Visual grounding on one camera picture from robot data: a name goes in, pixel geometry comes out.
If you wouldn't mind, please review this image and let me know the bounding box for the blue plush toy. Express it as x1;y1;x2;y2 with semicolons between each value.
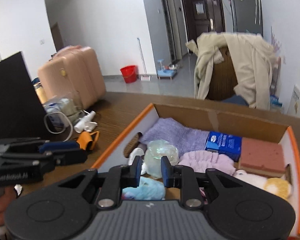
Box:
122;177;166;200

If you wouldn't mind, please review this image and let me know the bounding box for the iridescent plastic bag ball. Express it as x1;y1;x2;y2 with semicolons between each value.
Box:
144;140;179;179

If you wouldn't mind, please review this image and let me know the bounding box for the person's left hand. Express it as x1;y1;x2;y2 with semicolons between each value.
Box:
0;186;17;226

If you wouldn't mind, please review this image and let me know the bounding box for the red cardboard box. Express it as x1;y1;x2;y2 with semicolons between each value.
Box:
93;103;300;239

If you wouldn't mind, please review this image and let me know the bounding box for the pink fluffy cloth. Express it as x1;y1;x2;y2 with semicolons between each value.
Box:
178;151;236;176

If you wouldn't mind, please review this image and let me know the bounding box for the white small bottle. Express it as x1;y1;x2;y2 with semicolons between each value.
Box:
74;111;97;133

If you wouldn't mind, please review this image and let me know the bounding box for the blue white tissue pack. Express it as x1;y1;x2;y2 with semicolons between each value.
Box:
43;98;81;132

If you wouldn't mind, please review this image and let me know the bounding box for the purple knit cloth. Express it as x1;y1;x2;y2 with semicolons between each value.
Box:
139;118;209;157

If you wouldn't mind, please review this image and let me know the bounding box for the black paper bag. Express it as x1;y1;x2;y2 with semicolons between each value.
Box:
0;52;52;139

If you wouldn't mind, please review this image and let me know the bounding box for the clear glass cup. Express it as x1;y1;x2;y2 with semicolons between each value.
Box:
64;90;83;114

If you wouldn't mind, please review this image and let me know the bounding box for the blue tissue packet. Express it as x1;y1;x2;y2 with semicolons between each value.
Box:
205;132;242;162

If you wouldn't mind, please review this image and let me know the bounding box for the pink sponge block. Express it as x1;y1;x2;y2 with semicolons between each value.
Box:
238;138;286;178

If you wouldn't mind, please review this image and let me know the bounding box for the pink suitcase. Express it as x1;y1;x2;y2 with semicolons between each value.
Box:
37;46;106;109

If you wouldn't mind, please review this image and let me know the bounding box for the yellow pompom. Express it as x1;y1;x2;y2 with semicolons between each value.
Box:
263;178;292;200

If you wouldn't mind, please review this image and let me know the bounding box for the white mop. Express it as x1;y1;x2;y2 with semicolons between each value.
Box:
136;37;151;81

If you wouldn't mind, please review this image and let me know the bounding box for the wooden chair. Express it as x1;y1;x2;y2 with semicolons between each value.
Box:
206;47;238;101

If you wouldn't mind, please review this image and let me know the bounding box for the red plastic bucket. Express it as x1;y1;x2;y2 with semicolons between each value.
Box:
120;65;137;84

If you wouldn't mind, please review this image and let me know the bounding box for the small blue stool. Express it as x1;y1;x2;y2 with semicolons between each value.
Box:
157;59;177;80

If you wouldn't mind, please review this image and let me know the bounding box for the beige coat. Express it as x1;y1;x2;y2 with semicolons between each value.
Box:
186;32;279;110

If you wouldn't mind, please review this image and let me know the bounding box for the dark brown door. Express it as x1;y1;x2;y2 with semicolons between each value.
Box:
182;0;225;41

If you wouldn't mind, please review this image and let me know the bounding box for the grey refrigerator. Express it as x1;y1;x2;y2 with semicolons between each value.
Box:
230;0;263;35

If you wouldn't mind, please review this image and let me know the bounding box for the orange fabric strap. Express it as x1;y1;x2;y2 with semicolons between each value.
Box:
76;130;100;151

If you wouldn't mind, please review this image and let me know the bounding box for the white charging cable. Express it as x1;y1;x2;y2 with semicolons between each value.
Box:
43;110;91;143

